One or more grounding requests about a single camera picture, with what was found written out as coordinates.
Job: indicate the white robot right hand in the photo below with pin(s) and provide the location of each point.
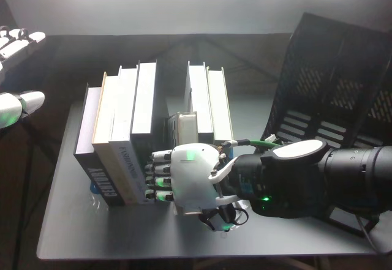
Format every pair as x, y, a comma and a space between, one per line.
193, 178

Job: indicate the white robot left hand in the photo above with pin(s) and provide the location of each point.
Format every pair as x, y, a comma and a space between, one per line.
15, 43

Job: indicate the beige book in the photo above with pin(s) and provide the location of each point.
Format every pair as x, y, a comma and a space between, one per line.
186, 129

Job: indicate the black book white labels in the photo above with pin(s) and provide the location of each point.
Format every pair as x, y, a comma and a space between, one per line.
200, 98

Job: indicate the black Century book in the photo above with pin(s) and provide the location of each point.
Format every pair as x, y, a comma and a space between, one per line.
104, 184

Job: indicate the black Let It Be book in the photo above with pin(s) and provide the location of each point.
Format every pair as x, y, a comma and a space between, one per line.
144, 98

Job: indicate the black mesh file organizer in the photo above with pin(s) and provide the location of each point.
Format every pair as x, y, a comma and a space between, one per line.
321, 43

